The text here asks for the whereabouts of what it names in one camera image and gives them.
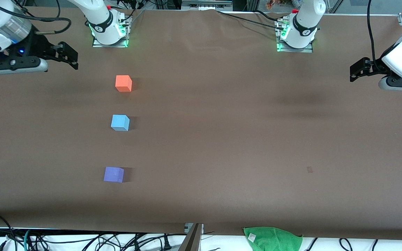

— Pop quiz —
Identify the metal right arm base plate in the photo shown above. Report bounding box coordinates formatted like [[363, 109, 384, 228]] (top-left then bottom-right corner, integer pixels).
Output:
[[92, 13, 132, 48]]

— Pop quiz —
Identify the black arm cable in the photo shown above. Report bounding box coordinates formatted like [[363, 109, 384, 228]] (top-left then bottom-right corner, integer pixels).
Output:
[[366, 0, 389, 73], [0, 0, 73, 36]]

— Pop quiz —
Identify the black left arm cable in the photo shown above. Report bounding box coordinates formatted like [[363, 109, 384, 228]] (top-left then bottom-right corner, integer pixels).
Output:
[[366, 0, 389, 73]]

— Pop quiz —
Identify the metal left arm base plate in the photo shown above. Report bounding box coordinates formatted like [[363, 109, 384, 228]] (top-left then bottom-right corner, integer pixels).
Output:
[[275, 18, 314, 53]]

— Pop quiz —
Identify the black cable on table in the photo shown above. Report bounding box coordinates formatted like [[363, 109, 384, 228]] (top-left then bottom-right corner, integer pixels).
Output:
[[216, 10, 286, 31]]

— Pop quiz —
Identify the purple foam cube block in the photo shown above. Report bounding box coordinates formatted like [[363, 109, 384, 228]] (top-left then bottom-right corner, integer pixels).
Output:
[[103, 166, 125, 183]]

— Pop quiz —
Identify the green microfibre cloth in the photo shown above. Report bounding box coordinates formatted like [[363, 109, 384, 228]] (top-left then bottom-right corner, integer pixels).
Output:
[[243, 227, 304, 251]]

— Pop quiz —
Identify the grey metal camera pole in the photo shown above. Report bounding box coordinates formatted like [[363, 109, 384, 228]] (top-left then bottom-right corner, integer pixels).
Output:
[[178, 223, 204, 251]]

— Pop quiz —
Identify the brown paper table cover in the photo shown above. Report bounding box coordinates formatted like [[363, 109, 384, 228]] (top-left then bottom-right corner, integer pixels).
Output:
[[0, 7, 402, 241]]

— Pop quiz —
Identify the light blue foam cube block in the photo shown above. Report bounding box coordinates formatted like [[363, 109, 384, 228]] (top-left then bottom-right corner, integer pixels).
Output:
[[111, 114, 130, 132]]

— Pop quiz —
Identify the teal cable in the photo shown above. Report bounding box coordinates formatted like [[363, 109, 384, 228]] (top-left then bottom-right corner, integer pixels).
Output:
[[24, 229, 36, 251]]

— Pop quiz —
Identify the black power plug cable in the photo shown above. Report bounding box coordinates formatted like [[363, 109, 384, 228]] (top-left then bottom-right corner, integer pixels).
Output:
[[131, 233, 187, 251]]

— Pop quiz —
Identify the grey equipment box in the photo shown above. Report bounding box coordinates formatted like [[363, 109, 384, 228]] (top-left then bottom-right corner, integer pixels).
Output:
[[181, 0, 233, 12]]

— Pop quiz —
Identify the orange foam cube block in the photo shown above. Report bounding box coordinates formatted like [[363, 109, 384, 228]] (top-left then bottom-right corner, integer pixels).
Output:
[[115, 75, 133, 93]]

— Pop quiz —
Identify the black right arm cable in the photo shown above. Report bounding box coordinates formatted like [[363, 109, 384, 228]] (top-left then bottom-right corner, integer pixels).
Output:
[[0, 0, 73, 36]]

